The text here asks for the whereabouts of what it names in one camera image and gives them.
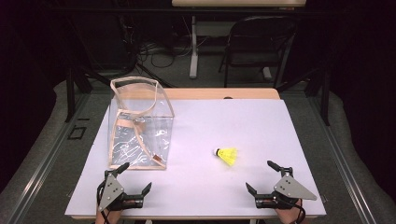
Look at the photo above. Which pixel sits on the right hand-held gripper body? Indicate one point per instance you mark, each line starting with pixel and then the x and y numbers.
pixel 289 189

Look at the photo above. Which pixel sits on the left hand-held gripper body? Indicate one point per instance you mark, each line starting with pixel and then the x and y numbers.
pixel 112 191

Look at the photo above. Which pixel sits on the clear bag with beige trim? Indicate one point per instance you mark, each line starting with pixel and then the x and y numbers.
pixel 140 143

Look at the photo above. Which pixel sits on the yellow shuttlecock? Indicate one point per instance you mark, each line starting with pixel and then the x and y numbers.
pixel 229 154

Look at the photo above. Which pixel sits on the person's right hand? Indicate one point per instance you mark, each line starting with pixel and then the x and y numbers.
pixel 289 216

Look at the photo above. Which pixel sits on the person's left hand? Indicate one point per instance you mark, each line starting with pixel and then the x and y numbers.
pixel 107 217

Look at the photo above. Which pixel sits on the white table sheet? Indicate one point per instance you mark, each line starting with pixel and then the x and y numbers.
pixel 199 186

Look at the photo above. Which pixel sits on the black metal stand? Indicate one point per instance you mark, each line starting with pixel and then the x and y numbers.
pixel 71 93
pixel 325 96

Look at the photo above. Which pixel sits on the black chair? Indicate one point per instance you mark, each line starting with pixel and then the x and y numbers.
pixel 258 40

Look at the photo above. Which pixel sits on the white desk leg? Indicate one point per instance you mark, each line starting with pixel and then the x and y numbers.
pixel 194 46

